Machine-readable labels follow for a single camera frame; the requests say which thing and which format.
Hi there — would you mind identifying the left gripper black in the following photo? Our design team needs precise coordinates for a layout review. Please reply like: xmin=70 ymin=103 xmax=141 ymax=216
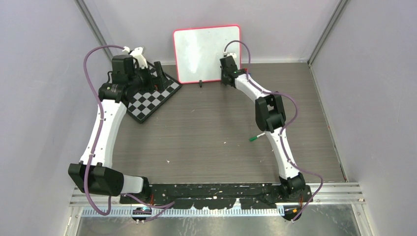
xmin=129 ymin=61 xmax=170 ymax=93

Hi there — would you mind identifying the whiteboard with red frame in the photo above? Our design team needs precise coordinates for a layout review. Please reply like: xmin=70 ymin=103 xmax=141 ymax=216
xmin=173 ymin=25 xmax=241 ymax=84

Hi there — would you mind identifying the green whiteboard marker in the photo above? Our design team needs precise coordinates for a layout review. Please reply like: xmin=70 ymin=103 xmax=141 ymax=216
xmin=249 ymin=132 xmax=265 ymax=142

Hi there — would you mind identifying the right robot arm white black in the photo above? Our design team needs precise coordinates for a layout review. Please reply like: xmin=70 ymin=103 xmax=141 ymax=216
xmin=220 ymin=54 xmax=311 ymax=202

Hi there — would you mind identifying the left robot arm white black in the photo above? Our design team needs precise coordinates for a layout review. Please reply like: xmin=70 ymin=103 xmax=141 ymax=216
xmin=68 ymin=55 xmax=167 ymax=204

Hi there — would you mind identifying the black and white chessboard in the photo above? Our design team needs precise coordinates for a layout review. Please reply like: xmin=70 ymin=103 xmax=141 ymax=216
xmin=126 ymin=62 xmax=182 ymax=123

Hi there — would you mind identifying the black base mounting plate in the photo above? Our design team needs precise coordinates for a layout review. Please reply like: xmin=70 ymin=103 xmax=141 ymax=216
xmin=120 ymin=183 xmax=312 ymax=209

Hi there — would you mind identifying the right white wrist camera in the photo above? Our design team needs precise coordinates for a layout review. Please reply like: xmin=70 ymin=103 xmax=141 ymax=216
xmin=223 ymin=52 xmax=237 ymax=58

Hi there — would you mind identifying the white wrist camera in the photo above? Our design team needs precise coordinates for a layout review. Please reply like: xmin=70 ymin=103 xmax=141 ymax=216
xmin=129 ymin=47 xmax=148 ymax=69
xmin=223 ymin=52 xmax=237 ymax=58

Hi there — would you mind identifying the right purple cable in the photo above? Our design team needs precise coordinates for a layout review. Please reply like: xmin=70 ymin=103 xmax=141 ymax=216
xmin=223 ymin=40 xmax=324 ymax=223

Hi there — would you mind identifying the purple cable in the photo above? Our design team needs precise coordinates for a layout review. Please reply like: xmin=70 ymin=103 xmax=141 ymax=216
xmin=83 ymin=45 xmax=176 ymax=223
xmin=223 ymin=40 xmax=324 ymax=223

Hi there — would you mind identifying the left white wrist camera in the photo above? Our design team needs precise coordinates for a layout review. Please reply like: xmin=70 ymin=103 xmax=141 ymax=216
xmin=129 ymin=47 xmax=148 ymax=69

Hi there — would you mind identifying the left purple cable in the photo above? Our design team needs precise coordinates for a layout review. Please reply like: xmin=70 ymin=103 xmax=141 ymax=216
xmin=83 ymin=45 xmax=176 ymax=223

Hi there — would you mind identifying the slotted grey cable duct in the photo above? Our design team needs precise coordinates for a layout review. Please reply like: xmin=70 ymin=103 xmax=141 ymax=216
xmin=81 ymin=207 xmax=285 ymax=218

